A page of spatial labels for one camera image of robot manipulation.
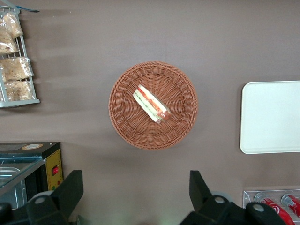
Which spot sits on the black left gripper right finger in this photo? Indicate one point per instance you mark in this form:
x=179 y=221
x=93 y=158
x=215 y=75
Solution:
x=206 y=206

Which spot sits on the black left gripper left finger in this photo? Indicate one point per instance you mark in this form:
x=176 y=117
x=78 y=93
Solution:
x=63 y=201

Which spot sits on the cream rectangular tray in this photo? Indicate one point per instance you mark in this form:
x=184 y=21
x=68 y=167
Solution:
x=272 y=117

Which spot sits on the black food warmer appliance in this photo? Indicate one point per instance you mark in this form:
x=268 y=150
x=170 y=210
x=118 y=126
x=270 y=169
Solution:
x=54 y=164

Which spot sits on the clear acrylic bottle rack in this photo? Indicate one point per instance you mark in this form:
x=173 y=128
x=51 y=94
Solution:
x=248 y=197

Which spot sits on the red cola bottle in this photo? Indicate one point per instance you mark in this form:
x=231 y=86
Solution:
x=293 y=204
x=277 y=211

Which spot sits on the round brown wicker basket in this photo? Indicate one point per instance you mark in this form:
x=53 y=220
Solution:
x=131 y=126

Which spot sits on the triangular sandwich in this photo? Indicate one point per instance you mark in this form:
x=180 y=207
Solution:
x=151 y=104

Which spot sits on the clear bag of rice crackers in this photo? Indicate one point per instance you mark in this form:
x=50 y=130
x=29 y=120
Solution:
x=7 y=43
x=12 y=24
x=16 y=69
x=20 y=90

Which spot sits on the blue tape strip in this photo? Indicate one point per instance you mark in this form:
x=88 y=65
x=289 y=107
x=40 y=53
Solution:
x=29 y=10

